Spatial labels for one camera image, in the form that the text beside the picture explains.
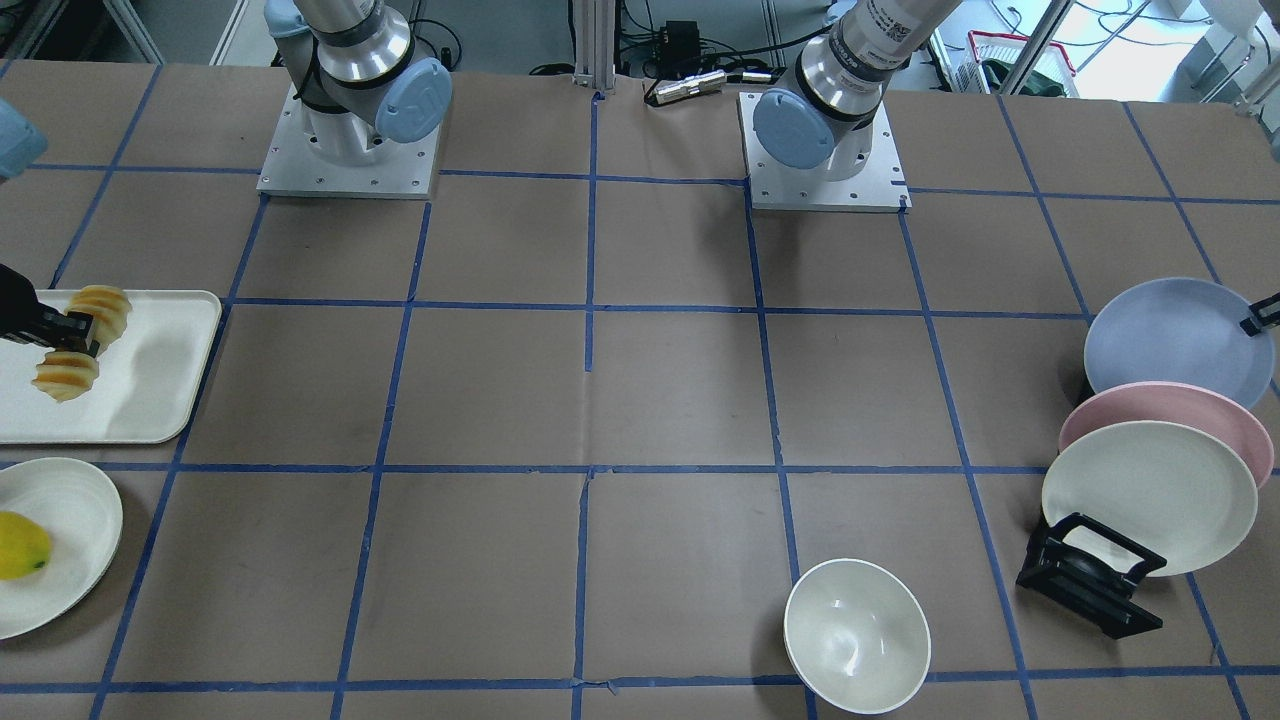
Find white plate with lemon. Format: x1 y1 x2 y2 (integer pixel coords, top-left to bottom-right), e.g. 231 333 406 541
1 457 123 639

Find black power adapter box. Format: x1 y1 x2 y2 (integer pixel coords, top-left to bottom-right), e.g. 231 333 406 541
655 20 701 79

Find white bowl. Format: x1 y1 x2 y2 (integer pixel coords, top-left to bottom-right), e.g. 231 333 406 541
782 559 933 715

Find cream plate in rack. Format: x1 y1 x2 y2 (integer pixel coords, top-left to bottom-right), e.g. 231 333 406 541
1041 420 1258 577

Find yellow lemon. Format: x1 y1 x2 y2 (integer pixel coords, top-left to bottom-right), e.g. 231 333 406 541
1 511 52 582

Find black plate rack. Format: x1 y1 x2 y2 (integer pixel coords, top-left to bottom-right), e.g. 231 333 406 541
1016 512 1167 641

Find pink plate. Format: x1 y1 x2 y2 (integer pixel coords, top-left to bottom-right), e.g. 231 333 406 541
1059 380 1275 489

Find yellow twisted bread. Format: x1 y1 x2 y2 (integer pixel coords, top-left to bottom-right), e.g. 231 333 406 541
31 284 132 404

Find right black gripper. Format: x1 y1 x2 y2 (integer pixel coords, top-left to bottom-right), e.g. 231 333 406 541
1 264 101 357

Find white rectangular tray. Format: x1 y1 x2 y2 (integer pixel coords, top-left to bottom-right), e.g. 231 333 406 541
1 290 221 445

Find aluminium frame post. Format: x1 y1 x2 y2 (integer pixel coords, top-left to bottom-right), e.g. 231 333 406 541
570 0 618 96

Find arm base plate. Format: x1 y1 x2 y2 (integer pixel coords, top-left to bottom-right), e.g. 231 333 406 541
739 88 911 213
256 88 448 200

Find silver cylindrical connector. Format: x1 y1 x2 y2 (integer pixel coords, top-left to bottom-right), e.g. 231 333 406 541
643 69 777 108

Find blue plate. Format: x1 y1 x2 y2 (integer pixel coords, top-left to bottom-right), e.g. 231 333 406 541
1083 277 1277 409

